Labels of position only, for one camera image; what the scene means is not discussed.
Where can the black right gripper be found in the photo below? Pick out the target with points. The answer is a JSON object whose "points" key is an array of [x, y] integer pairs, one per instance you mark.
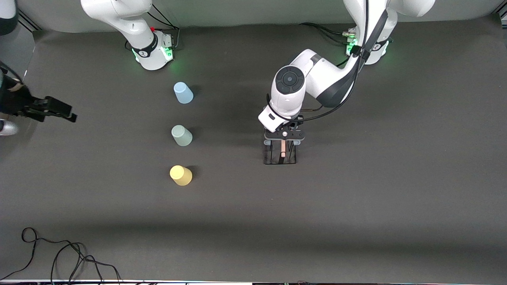
{"points": [[16, 101]]}

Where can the pale blue plastic cup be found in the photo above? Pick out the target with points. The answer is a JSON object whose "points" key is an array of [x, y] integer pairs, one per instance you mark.
{"points": [[183, 94]]}

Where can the dark grey table mat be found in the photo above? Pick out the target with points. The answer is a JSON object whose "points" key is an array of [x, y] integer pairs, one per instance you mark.
{"points": [[277, 217]]}

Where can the yellow plastic cup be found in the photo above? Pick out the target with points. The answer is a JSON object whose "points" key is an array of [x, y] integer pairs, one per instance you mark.
{"points": [[181, 175]]}

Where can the pale green plastic cup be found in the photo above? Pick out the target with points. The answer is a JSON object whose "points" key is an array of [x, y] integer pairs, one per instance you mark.
{"points": [[182, 136]]}

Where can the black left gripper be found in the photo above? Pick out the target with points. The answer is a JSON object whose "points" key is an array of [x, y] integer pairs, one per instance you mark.
{"points": [[280, 155]]}

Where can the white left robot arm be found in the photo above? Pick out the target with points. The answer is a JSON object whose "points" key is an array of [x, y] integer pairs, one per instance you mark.
{"points": [[317, 75]]}

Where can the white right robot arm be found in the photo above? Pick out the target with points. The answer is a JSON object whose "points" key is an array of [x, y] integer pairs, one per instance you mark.
{"points": [[146, 55]]}

